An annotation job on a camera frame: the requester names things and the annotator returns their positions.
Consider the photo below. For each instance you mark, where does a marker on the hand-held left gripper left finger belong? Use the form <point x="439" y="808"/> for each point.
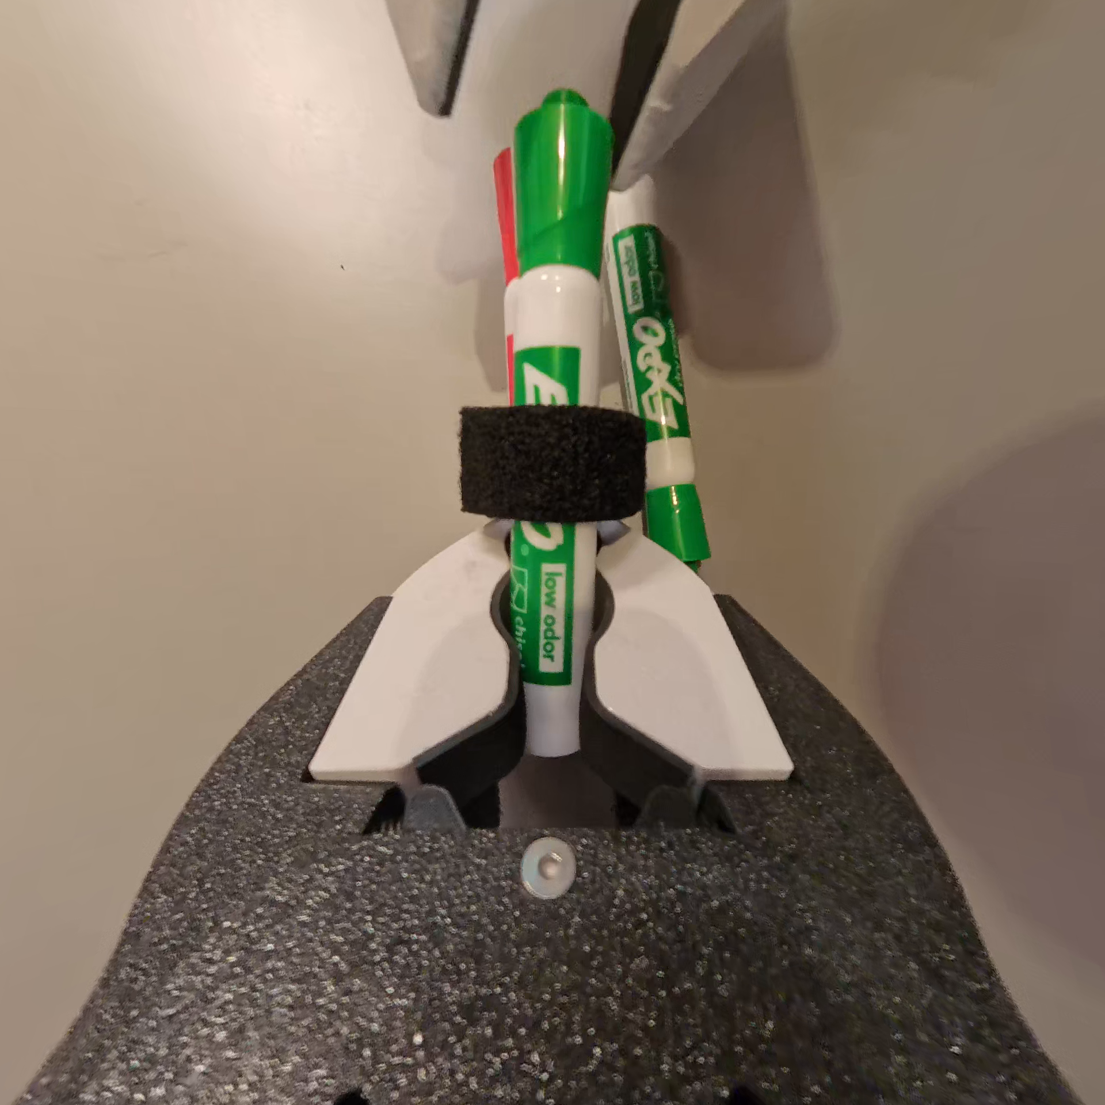
<point x="406" y="683"/>

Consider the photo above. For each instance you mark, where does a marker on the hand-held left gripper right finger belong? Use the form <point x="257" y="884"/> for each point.
<point x="690" y="683"/>

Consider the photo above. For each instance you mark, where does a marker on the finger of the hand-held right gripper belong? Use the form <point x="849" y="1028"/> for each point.
<point x="435" y="44"/>
<point x="699" y="61"/>

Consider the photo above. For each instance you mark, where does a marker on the red marker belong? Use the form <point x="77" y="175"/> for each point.
<point x="506" y="216"/>

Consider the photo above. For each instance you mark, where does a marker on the green marker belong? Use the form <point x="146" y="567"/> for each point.
<point x="556" y="225"/>
<point x="664" y="415"/>

